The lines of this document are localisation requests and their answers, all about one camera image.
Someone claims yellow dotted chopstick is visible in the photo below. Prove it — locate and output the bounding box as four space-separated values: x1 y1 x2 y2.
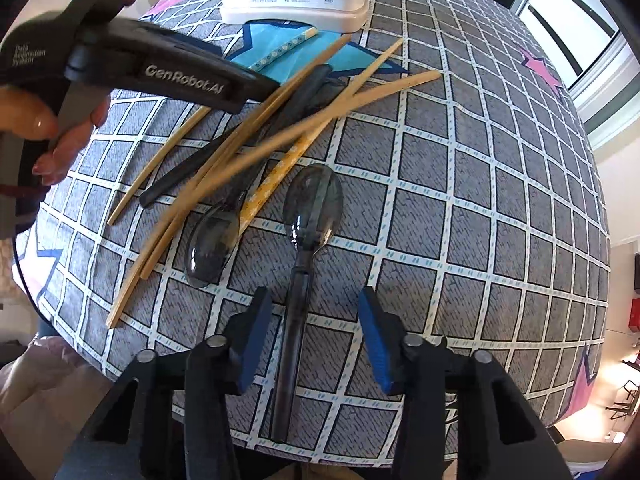
239 131 318 235

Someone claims grey checked star tablecloth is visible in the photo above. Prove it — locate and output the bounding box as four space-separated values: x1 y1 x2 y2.
15 0 610 467

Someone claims plain bamboo chopstick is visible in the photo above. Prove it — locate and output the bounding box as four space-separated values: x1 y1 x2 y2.
140 67 442 280
294 39 404 136
105 34 352 330
106 106 210 226

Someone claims person's left hand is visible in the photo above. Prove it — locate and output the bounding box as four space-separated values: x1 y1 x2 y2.
1 86 111 185

